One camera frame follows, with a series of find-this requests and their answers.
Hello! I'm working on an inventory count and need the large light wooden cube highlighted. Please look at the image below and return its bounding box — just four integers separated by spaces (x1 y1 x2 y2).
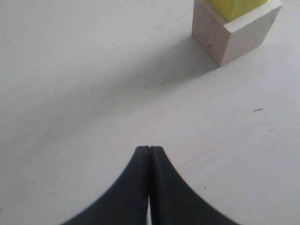
192 0 282 67

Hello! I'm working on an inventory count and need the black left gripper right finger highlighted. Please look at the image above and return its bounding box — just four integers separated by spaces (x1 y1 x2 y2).
149 146 237 225

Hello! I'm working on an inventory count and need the yellow painted cube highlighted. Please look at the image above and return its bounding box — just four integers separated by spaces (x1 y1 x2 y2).
209 0 267 22

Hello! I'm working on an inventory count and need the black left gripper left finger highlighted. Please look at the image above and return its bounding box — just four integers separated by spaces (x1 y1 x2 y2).
64 146 150 225

